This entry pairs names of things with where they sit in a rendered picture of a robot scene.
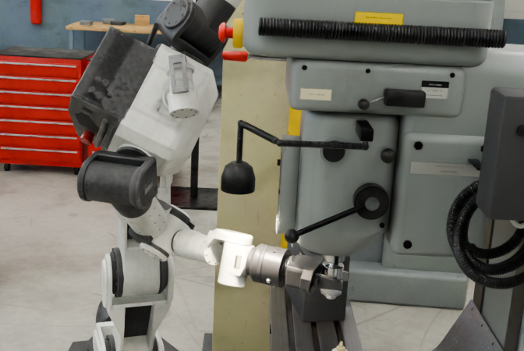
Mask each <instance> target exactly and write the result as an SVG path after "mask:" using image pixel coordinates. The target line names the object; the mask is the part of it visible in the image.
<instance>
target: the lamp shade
mask: <svg viewBox="0 0 524 351"><path fill-rule="evenodd" d="M255 181H256V177H255V175H254V171H253V166H251V165H250V164H248V163H247V162H246V161H236V160H235V161H231V162H230V163H228V164H227V165H226V166H225V168H224V170H223V173H222V175H221V191H223V192H225V193H230V194H235V195H244V194H250V193H253V192H254V191H255Z"/></svg>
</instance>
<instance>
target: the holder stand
mask: <svg viewBox="0 0 524 351"><path fill-rule="evenodd" d="M287 249H290V251H291V254H292V255H294V256H296V255H297V254H302V255H306V256H309V257H315V256H316V255H317V256H321V257H323V254H318V253H314V252H311V251H309V250H307V249H305V248H303V247H301V246H300V245H299V244H298V243H297V242H296V243H287ZM342 263H343V264H344V271H348V272H349V264H350V256H349V255H348V256H345V260H344V261H343V262H342ZM348 281H349V280H348ZM285 289H286V291H287V293H288V295H289V297H290V299H291V301H292V303H293V304H294V306H295V308H296V310H297V312H298V314H299V316H300V318H301V320H302V322H312V321H344V320H345V308H346V299H347V290H348V282H346V281H343V283H342V294H341V295H340V296H336V297H335V299H332V300H330V299H327V298H326V297H325V295H324V294H322V293H321V292H320V289H318V288H316V289H315V290H314V292H313V293H312V295H310V294H307V293H303V292H301V290H300V289H294V288H290V287H287V286H285Z"/></svg>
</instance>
